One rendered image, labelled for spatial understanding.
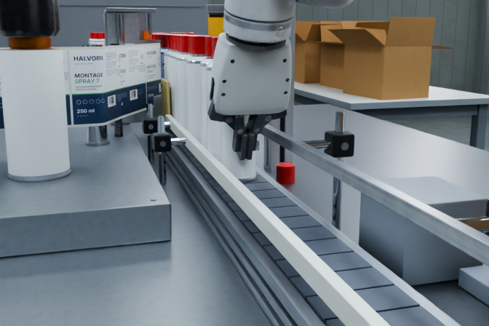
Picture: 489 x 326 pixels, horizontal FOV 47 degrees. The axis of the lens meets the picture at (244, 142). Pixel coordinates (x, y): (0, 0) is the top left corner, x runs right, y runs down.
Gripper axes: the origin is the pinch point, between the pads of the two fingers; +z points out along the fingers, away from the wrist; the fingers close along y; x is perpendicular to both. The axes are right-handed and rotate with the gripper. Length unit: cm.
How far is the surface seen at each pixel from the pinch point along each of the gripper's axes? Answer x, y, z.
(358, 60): -166, -108, 59
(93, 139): -31.3, 19.6, 16.7
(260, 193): 5.8, -1.2, 4.6
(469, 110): -138, -158, 74
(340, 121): 8.3, -9.3, -7.4
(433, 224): 36.2, -3.1, -14.4
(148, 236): 8.0, 14.0, 8.2
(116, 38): -64, 13, 9
